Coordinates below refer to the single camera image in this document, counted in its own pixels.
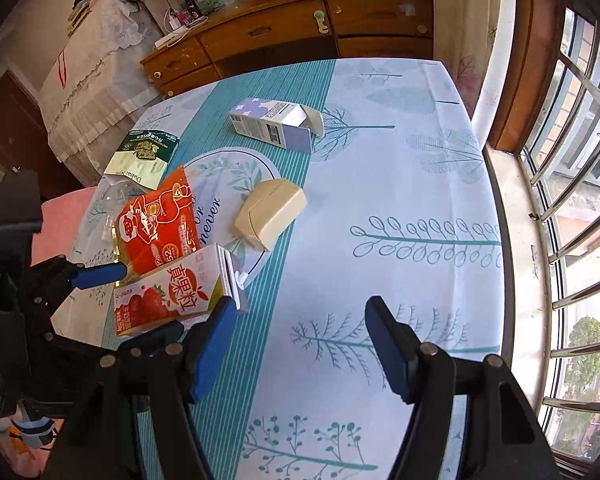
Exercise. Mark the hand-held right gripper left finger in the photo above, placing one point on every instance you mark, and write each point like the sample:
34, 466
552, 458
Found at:
212, 350

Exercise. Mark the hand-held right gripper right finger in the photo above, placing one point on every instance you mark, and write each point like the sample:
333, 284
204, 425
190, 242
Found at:
390, 355

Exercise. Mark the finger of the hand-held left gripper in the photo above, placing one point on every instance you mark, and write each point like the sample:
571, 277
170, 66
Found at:
150, 337
100, 276

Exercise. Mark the strawberry milk carton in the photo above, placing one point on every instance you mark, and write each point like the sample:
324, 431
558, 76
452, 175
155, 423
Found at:
180, 285

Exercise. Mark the clear plastic wrapper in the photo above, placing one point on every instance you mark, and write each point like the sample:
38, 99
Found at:
107, 205

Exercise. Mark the red snack bag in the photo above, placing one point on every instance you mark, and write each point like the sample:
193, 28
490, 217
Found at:
160, 225

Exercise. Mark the green cream snack packet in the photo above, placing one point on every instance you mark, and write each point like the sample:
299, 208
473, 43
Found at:
140, 155

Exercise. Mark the beige box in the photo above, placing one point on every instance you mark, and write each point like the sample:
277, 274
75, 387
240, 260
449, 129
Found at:
275, 210

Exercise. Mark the purple white box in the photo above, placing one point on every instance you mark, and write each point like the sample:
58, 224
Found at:
260, 120

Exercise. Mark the pink padded chair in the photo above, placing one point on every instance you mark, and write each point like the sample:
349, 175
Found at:
60, 230

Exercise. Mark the dark wooden door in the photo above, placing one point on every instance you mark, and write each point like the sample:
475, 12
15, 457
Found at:
10, 125

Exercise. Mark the lace covered furniture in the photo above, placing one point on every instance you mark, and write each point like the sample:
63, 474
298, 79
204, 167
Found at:
95, 85

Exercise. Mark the window with metal bars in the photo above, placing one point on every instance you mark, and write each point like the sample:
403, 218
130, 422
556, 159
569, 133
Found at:
580, 280

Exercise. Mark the white power strip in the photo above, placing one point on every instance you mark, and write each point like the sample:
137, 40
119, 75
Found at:
167, 40

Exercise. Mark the small dark box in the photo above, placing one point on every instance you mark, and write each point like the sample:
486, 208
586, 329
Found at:
191, 5

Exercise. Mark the wooden cabinet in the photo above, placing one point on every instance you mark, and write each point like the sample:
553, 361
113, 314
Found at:
280, 25

